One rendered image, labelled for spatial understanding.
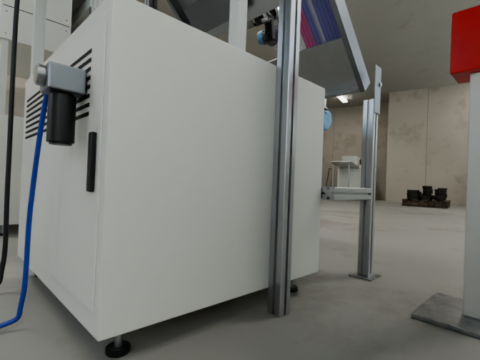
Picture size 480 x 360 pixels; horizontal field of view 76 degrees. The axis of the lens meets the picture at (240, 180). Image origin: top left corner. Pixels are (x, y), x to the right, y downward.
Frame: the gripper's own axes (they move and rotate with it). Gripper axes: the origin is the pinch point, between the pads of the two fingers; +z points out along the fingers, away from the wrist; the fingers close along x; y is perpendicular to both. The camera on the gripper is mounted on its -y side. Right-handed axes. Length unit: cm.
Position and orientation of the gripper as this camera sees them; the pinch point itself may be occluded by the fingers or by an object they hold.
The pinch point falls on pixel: (248, 27)
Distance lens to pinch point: 156.0
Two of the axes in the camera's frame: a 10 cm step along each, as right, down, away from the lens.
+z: -6.1, 5.4, -5.8
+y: -3.7, -8.4, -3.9
